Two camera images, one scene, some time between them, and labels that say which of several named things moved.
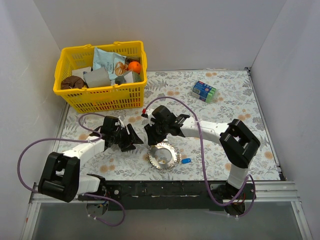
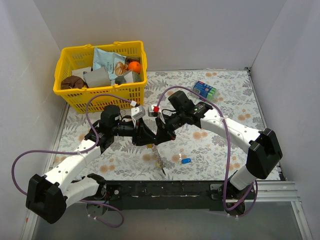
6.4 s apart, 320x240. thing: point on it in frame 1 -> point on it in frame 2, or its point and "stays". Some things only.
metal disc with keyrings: [175, 158] -> [160, 159]
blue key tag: [186, 160] stays
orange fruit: [135, 66] stays
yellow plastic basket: [100, 98] stays
